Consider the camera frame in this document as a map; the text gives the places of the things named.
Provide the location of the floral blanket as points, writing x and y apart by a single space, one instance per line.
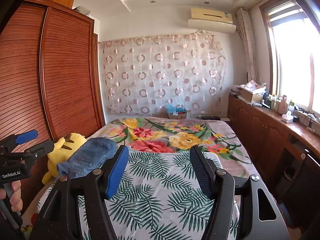
175 135

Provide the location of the long wooden cabinet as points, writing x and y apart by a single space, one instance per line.
262 130

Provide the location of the wooden framed window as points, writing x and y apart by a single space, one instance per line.
295 67

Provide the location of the pale pink bottle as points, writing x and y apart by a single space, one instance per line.
283 105

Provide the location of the person's left hand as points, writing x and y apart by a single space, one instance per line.
17 196

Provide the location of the yellow plush toy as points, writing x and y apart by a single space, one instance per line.
57 155

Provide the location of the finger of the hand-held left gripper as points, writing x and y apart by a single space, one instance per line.
41 148
26 136

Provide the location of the circle patterned sheer curtain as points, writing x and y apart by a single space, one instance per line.
162 75

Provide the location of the tied pale window curtain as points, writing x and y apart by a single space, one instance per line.
247 47

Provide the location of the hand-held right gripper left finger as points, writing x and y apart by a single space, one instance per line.
116 172

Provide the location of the blue denim pants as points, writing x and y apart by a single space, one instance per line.
87 155

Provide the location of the plain cardboard box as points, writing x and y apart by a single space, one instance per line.
250 96

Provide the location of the green capped bottle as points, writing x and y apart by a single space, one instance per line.
291 107

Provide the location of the cardboard box with label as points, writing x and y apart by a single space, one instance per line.
178 115

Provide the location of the crumpled printed paper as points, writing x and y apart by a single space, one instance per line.
253 85

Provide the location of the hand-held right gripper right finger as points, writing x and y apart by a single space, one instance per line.
202 172

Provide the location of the wall air conditioner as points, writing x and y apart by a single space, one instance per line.
212 16

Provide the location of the leaf printed bed sheet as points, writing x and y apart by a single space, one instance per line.
155 192

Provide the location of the blue plastic bag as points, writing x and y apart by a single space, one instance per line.
175 108

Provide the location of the white tissue box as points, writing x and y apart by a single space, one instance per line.
287 117

